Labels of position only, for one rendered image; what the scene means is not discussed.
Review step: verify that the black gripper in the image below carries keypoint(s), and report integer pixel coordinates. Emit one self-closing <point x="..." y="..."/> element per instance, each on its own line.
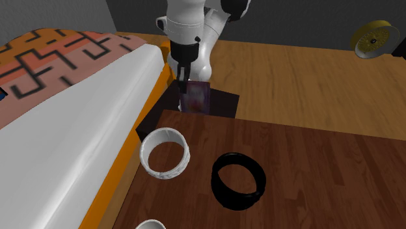
<point x="184" y="52"/>

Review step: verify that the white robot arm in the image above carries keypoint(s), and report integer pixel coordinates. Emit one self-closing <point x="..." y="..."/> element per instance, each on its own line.
<point x="196" y="22"/>

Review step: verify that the purple box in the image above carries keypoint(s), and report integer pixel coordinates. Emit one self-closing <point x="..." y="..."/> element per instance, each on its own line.
<point x="197" y="98"/>

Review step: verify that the dark robot stand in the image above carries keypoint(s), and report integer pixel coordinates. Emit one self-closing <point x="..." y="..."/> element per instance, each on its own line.
<point x="223" y="104"/>

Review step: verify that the white round cup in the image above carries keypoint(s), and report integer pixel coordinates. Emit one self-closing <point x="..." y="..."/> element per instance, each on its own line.
<point x="150" y="224"/>

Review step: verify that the brown wooden table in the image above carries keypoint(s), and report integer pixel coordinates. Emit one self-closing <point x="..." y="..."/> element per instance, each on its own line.
<point x="317" y="177"/>

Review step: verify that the yellow wheel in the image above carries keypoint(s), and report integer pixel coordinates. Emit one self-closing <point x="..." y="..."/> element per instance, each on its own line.
<point x="372" y="41"/>

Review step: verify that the bed with orange frame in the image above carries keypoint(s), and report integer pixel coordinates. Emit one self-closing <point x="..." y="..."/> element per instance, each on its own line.
<point x="63" y="142"/>

